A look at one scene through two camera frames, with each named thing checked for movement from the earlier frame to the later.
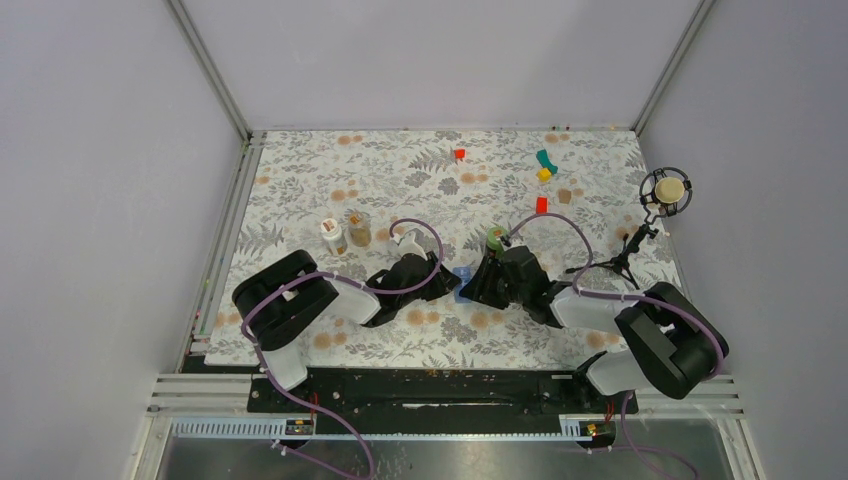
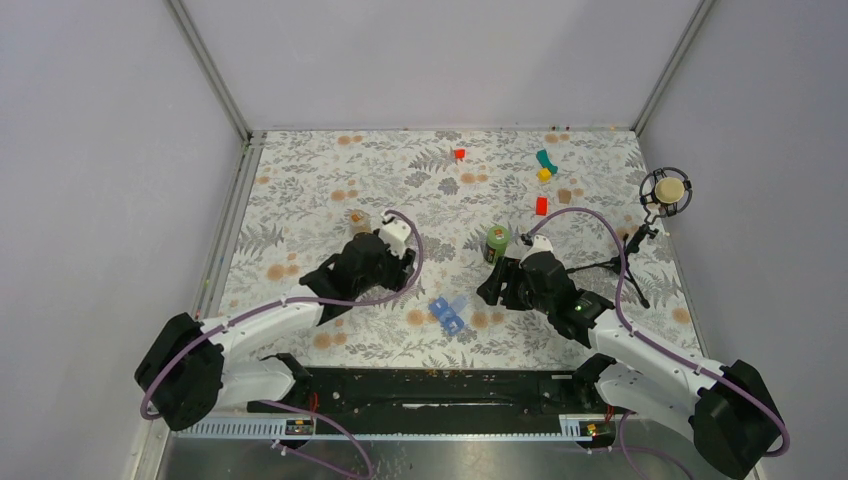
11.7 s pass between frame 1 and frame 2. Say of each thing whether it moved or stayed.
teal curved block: stayed
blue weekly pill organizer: moved
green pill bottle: stayed
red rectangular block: stayed
